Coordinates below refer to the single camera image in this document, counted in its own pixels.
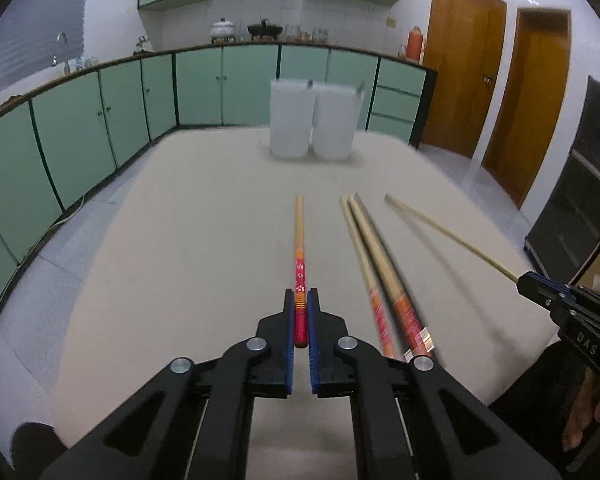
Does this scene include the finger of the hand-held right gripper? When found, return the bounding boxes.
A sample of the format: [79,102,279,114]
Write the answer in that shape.
[517,271,581,311]

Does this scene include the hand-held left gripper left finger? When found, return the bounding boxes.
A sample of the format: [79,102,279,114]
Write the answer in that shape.
[40,288,296,480]

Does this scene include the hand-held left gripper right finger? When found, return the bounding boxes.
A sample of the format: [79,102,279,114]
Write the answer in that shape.
[307,288,563,480]

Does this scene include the plain bamboo chopstick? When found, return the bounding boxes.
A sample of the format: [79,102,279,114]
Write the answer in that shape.
[385,194,522,284]

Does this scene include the red patterned wooden chopstick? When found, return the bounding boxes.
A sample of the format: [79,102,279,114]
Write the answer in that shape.
[340,196,397,360]

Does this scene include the orange patterned wooden chopstick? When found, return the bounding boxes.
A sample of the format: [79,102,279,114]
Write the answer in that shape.
[348,194,435,362]

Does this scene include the red-tipped floral wooden chopstick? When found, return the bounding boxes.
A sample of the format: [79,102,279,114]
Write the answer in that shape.
[293,195,309,349]

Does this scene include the white plastic container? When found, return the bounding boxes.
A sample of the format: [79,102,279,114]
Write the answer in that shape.
[270,79,317,159]
[311,80,366,162]

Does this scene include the person's right forearm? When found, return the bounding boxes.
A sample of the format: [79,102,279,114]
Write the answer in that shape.
[487,340,597,480]

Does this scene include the person's right hand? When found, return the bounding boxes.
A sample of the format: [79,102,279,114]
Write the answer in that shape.
[562,367,600,453]

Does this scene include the black cabinet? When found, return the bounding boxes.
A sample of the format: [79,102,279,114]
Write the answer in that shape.
[524,75,600,287]

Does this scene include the recessed wooden door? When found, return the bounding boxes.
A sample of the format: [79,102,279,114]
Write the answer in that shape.
[481,7,572,210]

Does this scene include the closed wooden door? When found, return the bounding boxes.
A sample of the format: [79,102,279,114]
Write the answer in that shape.
[420,0,508,160]

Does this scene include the red thermos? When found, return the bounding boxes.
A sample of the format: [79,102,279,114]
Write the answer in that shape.
[406,26,425,64]

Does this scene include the green lower kitchen cabinets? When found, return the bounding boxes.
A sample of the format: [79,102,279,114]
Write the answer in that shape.
[0,42,439,342]

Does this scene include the black wok with lid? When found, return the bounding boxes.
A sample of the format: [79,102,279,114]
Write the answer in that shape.
[247,19,285,41]

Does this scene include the white lidded pot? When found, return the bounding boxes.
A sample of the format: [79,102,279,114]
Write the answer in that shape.
[210,18,237,41]

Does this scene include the chrome sink faucet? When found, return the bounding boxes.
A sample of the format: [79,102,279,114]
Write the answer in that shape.
[52,32,71,74]

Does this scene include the grey window blinds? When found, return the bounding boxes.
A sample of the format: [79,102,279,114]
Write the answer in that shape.
[0,0,92,107]

